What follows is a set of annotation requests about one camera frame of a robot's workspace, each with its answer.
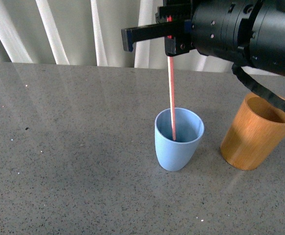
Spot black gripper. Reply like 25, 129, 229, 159
121, 0, 196, 57

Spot pink chopstick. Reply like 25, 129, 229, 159
167, 56, 176, 141

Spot light blue plastic cup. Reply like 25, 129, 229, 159
154, 108, 205, 171

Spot orange wooden chopstick holder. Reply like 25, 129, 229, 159
220, 93, 285, 170

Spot white pleated curtain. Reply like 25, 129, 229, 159
0, 0, 280, 75

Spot black sleeved cable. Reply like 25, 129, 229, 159
231, 63, 285, 116

